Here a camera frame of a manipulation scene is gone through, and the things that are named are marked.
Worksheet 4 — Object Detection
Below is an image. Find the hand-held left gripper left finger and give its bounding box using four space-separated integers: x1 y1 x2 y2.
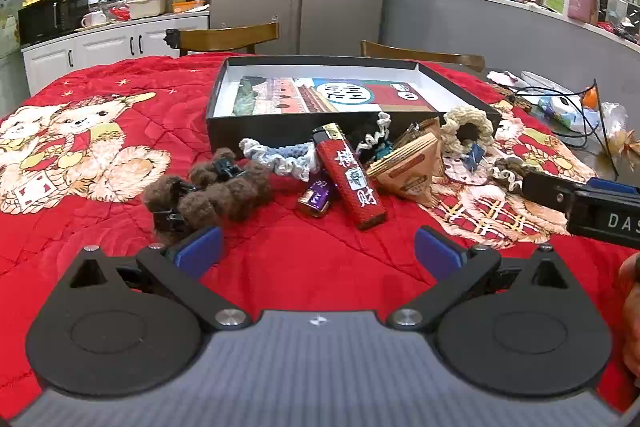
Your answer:
67 226 253 332

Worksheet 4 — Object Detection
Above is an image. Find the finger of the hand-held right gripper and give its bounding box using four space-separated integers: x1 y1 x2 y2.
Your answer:
522 171 576 212
587 177 640 196

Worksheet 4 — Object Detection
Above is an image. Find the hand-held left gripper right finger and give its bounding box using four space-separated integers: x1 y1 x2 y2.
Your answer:
387 227 571 332

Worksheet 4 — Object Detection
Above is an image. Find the brown and white scrunchie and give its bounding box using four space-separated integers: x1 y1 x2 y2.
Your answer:
487 157 538 195

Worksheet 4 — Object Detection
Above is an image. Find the large brown fuzzy hair claw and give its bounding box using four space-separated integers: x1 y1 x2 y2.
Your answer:
144 172 274 249

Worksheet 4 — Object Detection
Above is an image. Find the small brown fuzzy hair claw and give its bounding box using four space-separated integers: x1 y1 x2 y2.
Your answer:
189 147 238 188

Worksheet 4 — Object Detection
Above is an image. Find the brown triangular paper packet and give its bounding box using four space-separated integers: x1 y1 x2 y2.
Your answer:
367 117 446 208

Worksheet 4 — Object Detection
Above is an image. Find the beige crochet scrunchie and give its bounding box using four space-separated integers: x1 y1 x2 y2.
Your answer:
441 106 502 155

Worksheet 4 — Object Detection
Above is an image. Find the blue and white scrunchie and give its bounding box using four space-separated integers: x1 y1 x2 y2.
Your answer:
239 138 321 182

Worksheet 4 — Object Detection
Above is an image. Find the black and white scrunchie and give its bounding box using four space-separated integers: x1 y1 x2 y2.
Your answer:
347 112 396 158

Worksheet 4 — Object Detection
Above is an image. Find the black storage box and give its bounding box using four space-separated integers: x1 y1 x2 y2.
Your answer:
206 56 502 154

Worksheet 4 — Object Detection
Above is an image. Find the person's right hand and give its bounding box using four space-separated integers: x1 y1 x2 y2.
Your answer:
619 252 640 388

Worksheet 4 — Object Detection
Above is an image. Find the clear plastic bag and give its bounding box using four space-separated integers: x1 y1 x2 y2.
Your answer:
597 102 631 142

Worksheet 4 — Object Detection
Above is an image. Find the red bear printed blanket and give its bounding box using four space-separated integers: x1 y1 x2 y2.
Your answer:
0 54 640 418

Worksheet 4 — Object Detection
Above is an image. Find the tissue pack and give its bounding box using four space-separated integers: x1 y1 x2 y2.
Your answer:
537 96 601 130

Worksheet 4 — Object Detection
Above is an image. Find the small blue clip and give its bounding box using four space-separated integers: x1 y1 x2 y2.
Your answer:
462 142 486 170

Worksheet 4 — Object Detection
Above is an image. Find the white bowl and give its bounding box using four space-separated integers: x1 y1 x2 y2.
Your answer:
520 71 576 95

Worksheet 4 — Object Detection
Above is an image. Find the large red lighter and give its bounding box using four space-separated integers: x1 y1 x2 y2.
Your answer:
312 123 387 230

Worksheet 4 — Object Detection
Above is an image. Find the pink and white cloth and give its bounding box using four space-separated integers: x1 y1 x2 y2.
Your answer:
487 69 523 86

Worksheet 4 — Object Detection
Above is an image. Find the small purple lighter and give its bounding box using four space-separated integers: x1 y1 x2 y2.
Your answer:
298 179 337 219

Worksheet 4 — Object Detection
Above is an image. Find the wooden chair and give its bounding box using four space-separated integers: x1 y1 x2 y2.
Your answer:
360 39 486 72
165 22 280 56

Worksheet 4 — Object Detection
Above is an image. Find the printed paper sheet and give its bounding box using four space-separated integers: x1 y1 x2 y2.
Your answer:
232 76 438 115

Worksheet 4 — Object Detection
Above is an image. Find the pink thermos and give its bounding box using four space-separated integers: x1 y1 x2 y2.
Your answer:
567 0 601 24

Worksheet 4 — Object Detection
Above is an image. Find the white kitchen cabinet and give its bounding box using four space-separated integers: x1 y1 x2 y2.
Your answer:
21 12 211 95

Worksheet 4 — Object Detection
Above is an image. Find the beige plastic basin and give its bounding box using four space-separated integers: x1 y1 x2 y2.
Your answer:
127 0 168 18

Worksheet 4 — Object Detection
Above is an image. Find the black microwave oven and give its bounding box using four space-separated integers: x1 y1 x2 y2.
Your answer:
19 0 90 46

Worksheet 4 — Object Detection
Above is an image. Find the black cable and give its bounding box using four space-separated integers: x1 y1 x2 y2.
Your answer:
515 79 621 168

